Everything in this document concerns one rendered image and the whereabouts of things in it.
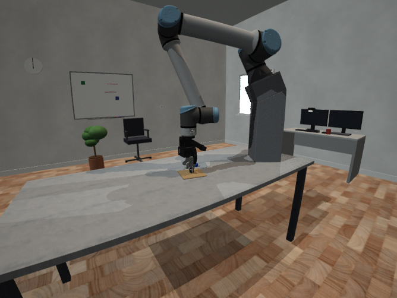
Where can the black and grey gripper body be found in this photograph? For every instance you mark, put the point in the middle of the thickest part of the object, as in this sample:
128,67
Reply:
186,149

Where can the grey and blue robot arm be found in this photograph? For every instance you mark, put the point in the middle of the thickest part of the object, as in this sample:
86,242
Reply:
261,44

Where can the orange flat mat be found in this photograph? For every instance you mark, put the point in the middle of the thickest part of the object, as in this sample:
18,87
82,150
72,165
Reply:
185,174

